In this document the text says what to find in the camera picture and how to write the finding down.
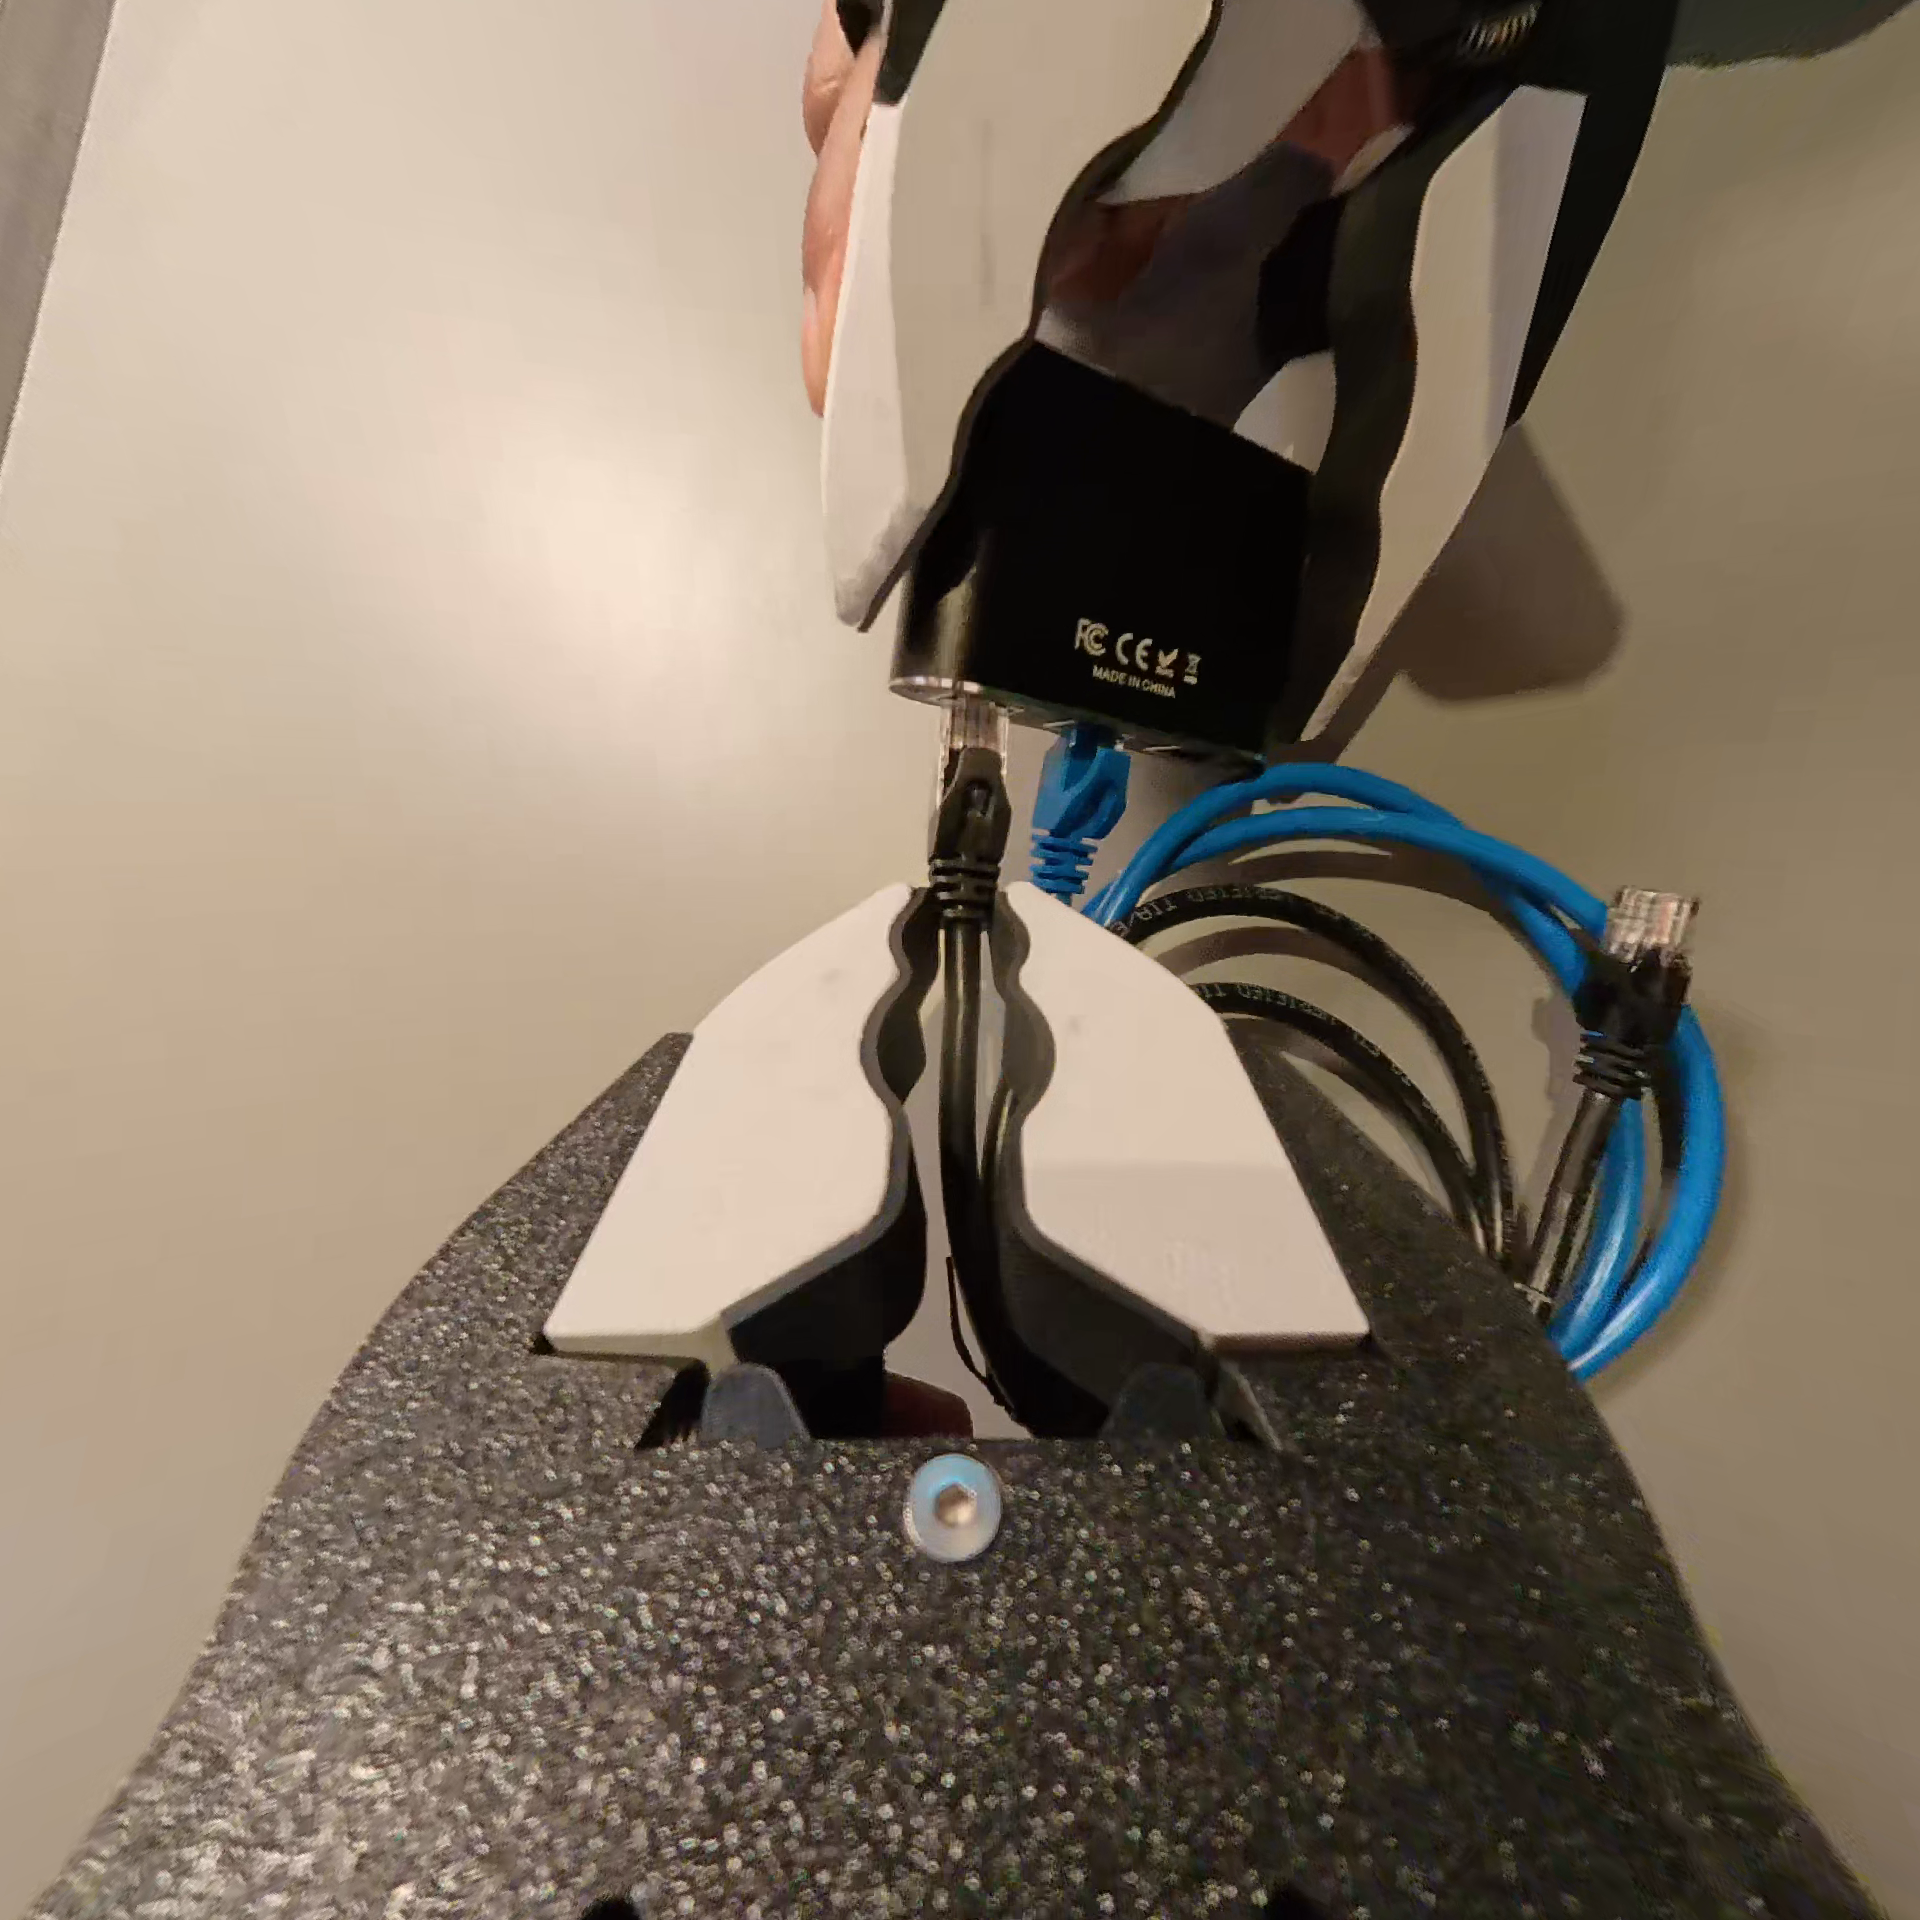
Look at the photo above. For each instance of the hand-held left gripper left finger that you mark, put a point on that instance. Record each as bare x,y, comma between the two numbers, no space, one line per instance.
749,1168

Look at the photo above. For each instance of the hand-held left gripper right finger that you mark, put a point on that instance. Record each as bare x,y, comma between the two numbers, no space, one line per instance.
1184,1168

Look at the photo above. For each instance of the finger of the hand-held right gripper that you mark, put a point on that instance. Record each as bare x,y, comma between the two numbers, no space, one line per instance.
1514,254
973,196

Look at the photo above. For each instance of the black ethernet switch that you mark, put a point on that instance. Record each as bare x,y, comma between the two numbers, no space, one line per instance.
1112,542

